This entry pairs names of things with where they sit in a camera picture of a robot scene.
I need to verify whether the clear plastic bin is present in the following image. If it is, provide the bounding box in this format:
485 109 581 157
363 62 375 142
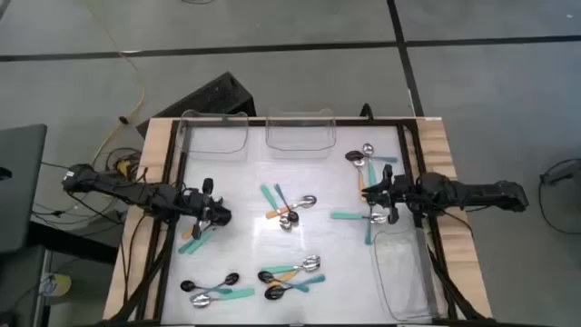
265 107 338 160
371 228 439 322
180 108 250 155

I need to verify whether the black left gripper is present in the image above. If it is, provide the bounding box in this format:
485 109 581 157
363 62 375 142
183 177 233 241

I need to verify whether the black foam case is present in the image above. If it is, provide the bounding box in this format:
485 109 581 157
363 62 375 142
135 71 258 138

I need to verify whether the yellow tape roll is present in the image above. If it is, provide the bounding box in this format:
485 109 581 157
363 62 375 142
38 273 73 299

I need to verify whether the grey flat monitor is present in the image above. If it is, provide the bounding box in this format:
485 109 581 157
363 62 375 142
0 123 48 254

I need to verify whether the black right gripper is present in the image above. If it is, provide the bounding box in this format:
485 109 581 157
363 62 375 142
361 163 412 225

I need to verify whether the yellow cable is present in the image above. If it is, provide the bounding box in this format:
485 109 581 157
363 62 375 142
81 0 146 167

